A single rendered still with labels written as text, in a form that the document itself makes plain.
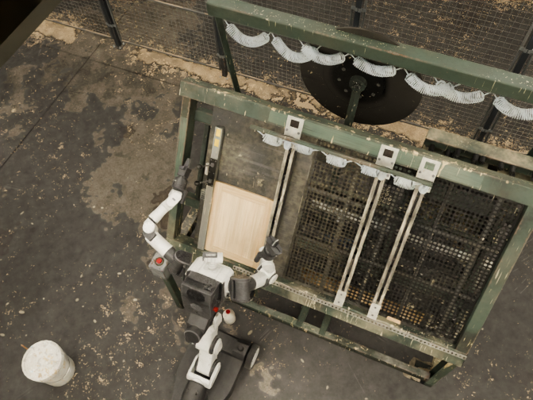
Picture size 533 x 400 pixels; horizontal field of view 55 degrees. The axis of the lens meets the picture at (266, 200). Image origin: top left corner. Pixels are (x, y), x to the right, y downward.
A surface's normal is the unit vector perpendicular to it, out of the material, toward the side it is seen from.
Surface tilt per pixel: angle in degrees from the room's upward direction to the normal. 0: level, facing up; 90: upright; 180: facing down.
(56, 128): 0
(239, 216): 57
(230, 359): 0
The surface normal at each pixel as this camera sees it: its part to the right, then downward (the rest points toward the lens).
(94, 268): -0.03, -0.51
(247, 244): -0.35, 0.40
